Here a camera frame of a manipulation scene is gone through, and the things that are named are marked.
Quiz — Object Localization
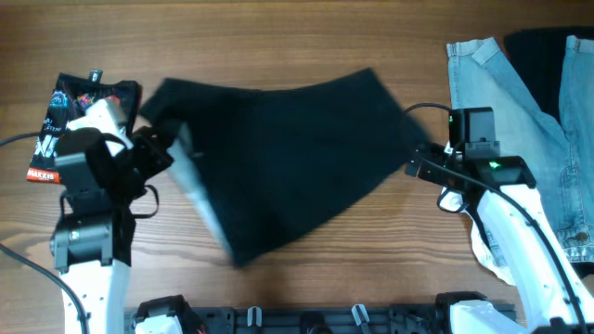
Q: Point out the black t-shirt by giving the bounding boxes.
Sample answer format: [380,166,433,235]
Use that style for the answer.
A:
[140,69,427,267]

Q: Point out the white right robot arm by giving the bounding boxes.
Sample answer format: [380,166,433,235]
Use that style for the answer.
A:
[408,108,593,333]

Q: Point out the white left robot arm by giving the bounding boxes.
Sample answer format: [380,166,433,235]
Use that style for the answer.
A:
[50,127,173,333]

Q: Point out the white garment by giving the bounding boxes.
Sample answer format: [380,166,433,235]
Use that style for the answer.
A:
[436,187,515,286]

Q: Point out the folded black printed jersey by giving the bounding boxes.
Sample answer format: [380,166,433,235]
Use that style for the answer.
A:
[26,70,141,184]

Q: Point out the light blue denim jeans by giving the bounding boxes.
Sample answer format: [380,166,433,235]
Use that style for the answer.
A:
[446,35,593,276]

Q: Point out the black garment in pile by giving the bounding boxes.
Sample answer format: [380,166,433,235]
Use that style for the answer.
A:
[504,26,593,122]

